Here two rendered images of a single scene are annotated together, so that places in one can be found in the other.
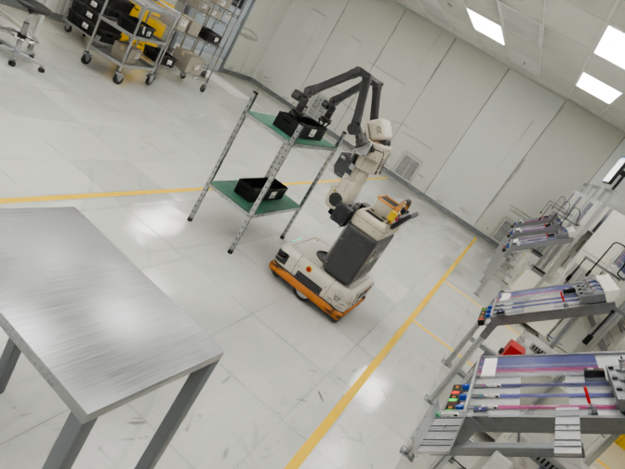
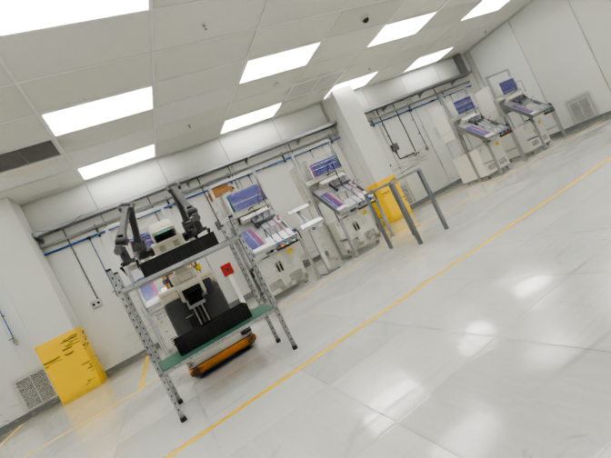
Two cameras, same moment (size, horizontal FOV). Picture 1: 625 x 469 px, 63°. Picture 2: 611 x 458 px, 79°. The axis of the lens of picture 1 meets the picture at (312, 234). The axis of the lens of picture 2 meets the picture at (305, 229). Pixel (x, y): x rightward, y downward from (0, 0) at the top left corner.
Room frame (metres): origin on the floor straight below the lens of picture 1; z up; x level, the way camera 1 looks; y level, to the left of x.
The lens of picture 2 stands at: (4.95, 3.27, 0.82)
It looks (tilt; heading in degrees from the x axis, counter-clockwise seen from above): 1 degrees down; 231
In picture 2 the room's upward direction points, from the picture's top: 26 degrees counter-clockwise
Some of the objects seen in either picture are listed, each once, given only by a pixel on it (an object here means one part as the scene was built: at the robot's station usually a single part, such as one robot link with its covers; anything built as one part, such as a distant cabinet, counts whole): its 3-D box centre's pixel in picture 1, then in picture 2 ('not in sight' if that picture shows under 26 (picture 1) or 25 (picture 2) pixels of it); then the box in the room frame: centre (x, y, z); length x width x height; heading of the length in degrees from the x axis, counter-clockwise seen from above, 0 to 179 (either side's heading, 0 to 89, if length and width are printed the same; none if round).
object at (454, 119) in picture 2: not in sight; (468, 134); (-2.86, -0.23, 0.95); 1.36 x 0.82 x 1.90; 74
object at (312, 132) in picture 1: (301, 127); (180, 254); (3.93, 0.51, 1.01); 0.57 x 0.17 x 0.11; 164
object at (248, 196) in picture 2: not in sight; (245, 198); (1.93, -1.44, 1.52); 0.51 x 0.13 x 0.27; 164
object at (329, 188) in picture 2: not in sight; (345, 213); (0.59, -1.00, 0.65); 1.01 x 0.73 x 1.29; 74
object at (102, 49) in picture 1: (133, 37); not in sight; (6.16, 3.09, 0.50); 0.90 x 0.54 x 1.00; 179
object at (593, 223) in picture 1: (565, 258); not in sight; (6.48, -2.83, 0.95); 1.36 x 0.82 x 1.90; 74
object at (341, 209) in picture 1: (339, 207); (198, 290); (3.71, -0.06, 0.68); 0.28 x 0.27 x 0.25; 164
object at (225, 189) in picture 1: (270, 174); (205, 310); (3.96, 0.54, 0.55); 0.91 x 0.46 x 1.10; 164
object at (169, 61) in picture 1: (159, 56); not in sight; (7.12, 3.13, 0.29); 0.40 x 0.30 x 0.14; 164
